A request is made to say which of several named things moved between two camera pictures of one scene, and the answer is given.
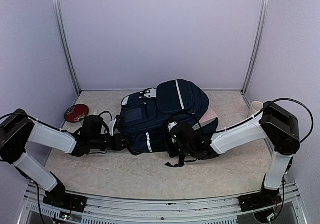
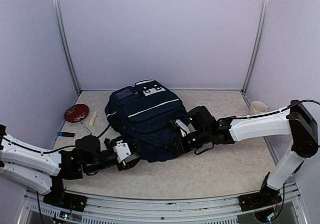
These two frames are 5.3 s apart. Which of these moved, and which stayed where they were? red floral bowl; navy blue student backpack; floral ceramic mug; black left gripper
Moved: navy blue student backpack; black left gripper
Stayed: red floral bowl; floral ceramic mug
